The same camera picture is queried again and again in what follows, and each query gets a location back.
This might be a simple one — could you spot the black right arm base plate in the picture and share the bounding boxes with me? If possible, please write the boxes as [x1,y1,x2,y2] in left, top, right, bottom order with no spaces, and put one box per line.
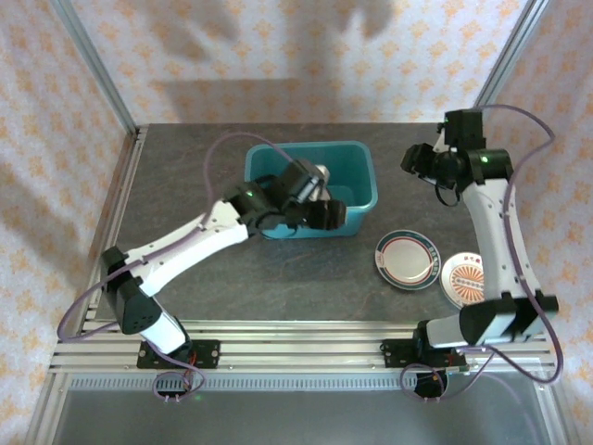
[380,337,466,370]

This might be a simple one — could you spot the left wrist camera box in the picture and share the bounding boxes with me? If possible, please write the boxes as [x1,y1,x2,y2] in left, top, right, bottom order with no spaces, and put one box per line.
[298,172,323,204]

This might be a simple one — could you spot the teal plastic bin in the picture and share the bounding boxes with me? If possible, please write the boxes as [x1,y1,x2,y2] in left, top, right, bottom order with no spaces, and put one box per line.
[244,140,380,241]

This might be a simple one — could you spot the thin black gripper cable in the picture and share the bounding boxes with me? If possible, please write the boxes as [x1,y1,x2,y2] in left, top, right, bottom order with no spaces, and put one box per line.
[434,182,462,209]

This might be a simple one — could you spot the aluminium frame post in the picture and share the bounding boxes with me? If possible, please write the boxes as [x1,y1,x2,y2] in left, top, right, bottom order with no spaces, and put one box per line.
[461,0,552,140]
[49,0,140,135]

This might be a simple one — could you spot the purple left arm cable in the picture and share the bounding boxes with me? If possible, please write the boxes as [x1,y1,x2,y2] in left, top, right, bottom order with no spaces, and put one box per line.
[57,132,302,405]

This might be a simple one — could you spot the silver vented strip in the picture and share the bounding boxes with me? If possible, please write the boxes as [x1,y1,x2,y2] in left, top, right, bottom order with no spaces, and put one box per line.
[69,375,541,391]

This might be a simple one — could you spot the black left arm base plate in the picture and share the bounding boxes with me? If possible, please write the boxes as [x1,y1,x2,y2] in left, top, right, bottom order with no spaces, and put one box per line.
[137,339,221,371]

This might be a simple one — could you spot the red and teal ringed plate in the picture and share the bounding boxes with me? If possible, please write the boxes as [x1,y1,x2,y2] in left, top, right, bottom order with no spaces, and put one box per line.
[373,229,441,292]

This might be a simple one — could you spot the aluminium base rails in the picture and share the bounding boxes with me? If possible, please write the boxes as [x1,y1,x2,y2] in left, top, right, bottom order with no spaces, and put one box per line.
[48,319,557,375]

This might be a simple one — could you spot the aluminium table side rail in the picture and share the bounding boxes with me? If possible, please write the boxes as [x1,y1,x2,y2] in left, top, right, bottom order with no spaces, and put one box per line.
[82,127,149,325]

